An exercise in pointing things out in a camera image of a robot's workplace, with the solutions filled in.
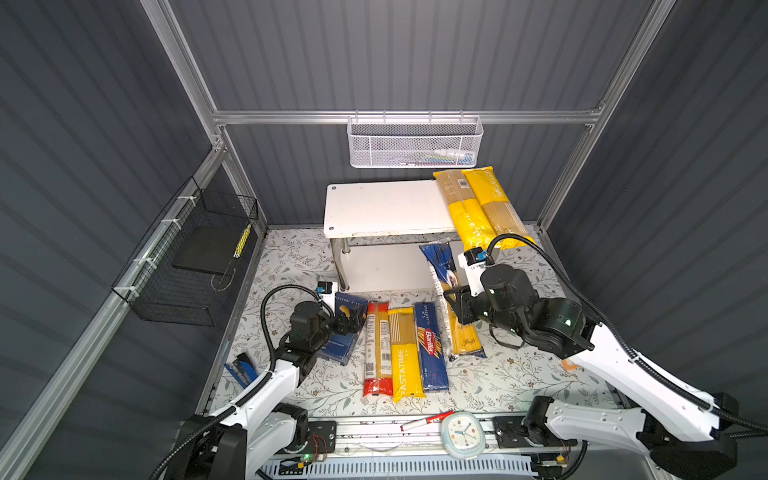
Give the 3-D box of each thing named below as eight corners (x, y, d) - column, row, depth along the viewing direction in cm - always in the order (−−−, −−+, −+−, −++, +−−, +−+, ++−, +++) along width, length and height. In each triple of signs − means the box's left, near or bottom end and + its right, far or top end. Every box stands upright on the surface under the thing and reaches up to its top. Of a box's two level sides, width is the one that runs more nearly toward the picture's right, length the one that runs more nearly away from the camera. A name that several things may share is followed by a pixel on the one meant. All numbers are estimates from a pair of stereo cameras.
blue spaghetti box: (423, 393, 82) (424, 388, 79) (413, 309, 99) (414, 302, 96) (447, 391, 82) (450, 387, 79) (433, 308, 99) (435, 302, 96)
